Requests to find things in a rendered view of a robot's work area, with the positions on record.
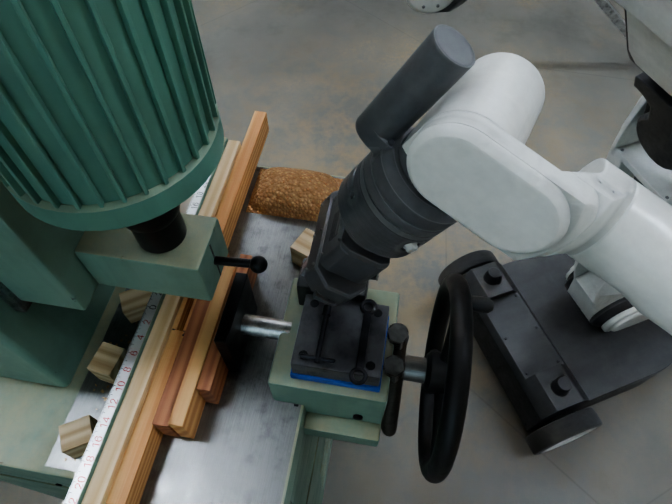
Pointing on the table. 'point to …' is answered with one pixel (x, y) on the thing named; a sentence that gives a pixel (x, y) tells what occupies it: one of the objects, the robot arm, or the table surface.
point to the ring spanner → (363, 343)
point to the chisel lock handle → (244, 263)
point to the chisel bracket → (196, 277)
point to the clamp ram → (243, 323)
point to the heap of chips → (291, 192)
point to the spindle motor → (104, 110)
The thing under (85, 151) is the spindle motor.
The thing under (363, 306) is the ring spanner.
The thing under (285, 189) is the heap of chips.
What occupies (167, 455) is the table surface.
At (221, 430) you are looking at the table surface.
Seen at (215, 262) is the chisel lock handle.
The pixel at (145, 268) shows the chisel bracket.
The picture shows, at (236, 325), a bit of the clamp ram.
